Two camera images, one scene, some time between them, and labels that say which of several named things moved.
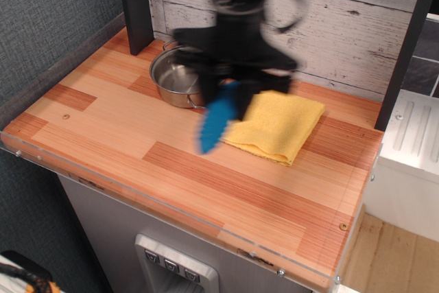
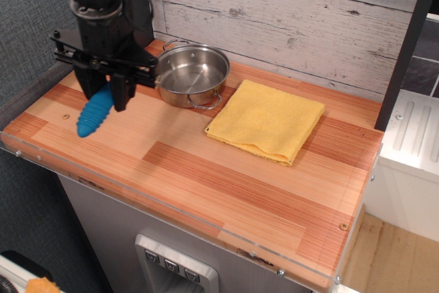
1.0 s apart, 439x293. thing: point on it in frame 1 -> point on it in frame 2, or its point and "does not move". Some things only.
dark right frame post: [407, 48] does not move
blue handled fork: [218, 114] -> [95, 111]
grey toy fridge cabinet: [111, 225] does not move
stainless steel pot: [177, 82] does not move
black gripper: [237, 44] -> [102, 42]
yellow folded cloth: [276, 124] does not move
